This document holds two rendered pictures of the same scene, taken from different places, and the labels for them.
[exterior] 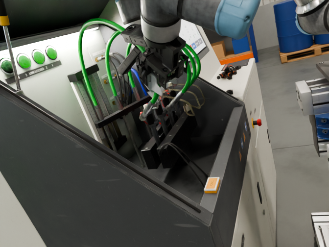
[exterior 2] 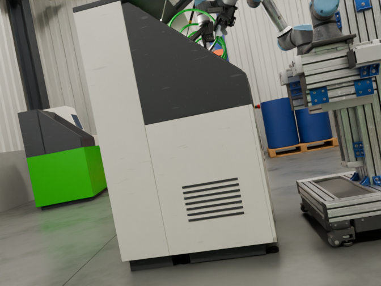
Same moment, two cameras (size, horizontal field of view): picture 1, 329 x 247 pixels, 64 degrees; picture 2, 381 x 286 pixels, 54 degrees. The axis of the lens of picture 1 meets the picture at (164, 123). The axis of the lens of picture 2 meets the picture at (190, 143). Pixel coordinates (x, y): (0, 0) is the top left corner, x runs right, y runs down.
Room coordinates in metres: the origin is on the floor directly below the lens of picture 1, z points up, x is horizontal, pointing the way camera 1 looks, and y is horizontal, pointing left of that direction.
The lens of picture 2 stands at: (-1.30, 0.88, 0.70)
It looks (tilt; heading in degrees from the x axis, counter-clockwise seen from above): 1 degrees down; 343
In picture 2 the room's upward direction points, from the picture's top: 11 degrees counter-clockwise
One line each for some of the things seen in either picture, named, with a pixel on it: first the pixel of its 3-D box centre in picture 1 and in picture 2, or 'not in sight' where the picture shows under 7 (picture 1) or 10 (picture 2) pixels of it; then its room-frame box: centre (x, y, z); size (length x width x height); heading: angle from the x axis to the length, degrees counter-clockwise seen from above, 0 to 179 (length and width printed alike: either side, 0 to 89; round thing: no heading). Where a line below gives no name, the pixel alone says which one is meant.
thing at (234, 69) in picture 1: (228, 70); not in sight; (1.45, -0.44, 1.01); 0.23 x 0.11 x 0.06; 152
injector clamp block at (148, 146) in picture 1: (175, 143); not in sight; (0.98, -0.02, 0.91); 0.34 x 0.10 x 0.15; 152
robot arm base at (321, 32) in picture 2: not in sight; (326, 33); (0.38, -0.50, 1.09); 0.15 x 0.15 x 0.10
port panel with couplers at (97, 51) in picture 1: (111, 77); not in sight; (1.21, 0.16, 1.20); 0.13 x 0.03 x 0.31; 152
